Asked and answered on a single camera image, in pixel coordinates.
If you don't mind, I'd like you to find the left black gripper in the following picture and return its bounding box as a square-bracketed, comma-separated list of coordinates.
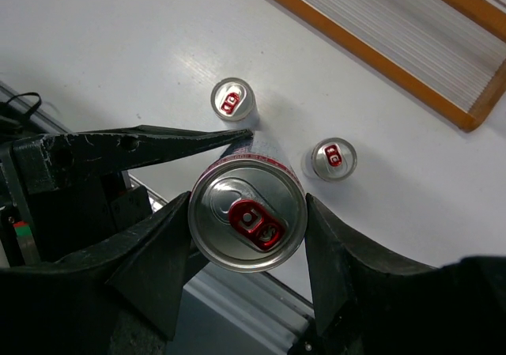
[1, 126, 253, 266]

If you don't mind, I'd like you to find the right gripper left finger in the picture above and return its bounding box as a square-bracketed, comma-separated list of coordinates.
[1, 193, 191, 354]

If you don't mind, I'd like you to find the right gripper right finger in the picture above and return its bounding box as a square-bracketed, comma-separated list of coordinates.
[305, 195, 505, 354]

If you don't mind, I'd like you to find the blue energy can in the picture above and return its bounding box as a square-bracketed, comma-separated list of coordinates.
[187, 131, 308, 273]

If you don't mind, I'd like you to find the wooden three-tier shelf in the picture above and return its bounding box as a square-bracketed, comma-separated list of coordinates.
[272, 0, 505, 132]

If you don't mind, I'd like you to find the leftmost silver energy can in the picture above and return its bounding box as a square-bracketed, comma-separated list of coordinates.
[210, 77, 259, 129]

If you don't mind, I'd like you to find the silver energy can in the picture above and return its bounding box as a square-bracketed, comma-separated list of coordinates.
[301, 138, 357, 183]
[210, 77, 259, 129]

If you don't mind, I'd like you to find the front silver energy can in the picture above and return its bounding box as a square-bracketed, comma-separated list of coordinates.
[301, 138, 357, 183]

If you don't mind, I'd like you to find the aluminium front rail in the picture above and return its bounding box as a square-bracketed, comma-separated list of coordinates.
[1, 85, 315, 354]

